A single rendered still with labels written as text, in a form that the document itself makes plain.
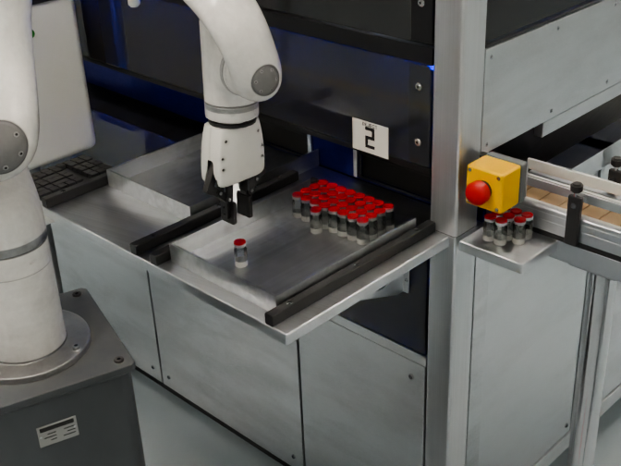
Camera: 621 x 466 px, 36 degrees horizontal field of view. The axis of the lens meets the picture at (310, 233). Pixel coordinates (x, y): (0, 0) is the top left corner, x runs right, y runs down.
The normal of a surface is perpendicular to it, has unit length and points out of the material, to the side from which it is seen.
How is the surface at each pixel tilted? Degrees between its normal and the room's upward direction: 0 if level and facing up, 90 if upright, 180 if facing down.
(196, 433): 0
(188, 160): 0
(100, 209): 0
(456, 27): 90
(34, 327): 90
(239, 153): 91
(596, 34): 90
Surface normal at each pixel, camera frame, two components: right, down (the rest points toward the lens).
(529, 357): 0.72, 0.30
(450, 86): -0.69, 0.36
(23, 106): 0.76, -0.09
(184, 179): -0.04, -0.88
